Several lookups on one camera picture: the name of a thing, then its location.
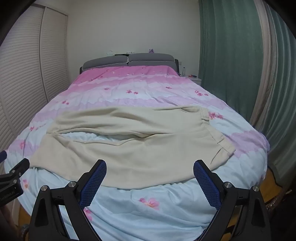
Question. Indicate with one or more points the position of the small red item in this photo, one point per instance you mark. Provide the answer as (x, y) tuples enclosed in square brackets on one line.
[(192, 75)]

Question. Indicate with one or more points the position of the white nightstand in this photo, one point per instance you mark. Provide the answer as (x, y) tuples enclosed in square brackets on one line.
[(195, 80)]

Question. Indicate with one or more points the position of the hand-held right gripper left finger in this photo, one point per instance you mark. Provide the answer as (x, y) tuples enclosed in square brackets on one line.
[(93, 185)]

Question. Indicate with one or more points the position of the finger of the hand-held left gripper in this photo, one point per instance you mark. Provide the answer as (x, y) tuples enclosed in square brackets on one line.
[(20, 169), (2, 156)]

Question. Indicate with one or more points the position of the clear water bottle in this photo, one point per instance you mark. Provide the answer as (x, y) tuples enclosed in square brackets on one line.
[(184, 70)]

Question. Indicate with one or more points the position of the cream knitted blanket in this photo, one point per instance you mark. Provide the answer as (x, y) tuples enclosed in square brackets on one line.
[(138, 157)]

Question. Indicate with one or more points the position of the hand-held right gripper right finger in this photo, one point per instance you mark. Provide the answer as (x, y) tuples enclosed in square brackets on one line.
[(205, 185)]

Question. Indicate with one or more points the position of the grey padded headboard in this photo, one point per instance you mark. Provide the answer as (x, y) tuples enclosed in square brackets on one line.
[(148, 58)]

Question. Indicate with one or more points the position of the white louvered closet door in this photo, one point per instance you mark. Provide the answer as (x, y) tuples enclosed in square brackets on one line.
[(55, 58), (20, 81)]

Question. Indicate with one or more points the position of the beige curtain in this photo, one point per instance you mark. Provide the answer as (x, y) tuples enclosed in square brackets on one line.
[(261, 92)]

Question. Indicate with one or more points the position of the green curtain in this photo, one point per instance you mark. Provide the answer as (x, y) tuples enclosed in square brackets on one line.
[(226, 58), (282, 92)]

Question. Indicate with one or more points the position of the small clear ornament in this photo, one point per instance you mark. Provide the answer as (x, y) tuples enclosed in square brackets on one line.
[(110, 52)]

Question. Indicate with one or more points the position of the dark flat item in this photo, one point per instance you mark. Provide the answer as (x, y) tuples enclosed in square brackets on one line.
[(121, 54)]

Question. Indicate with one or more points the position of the pink floral duvet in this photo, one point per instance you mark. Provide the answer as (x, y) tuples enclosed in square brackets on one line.
[(150, 92)]

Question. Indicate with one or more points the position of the small purple figure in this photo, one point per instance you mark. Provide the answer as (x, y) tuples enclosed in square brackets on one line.
[(151, 50)]

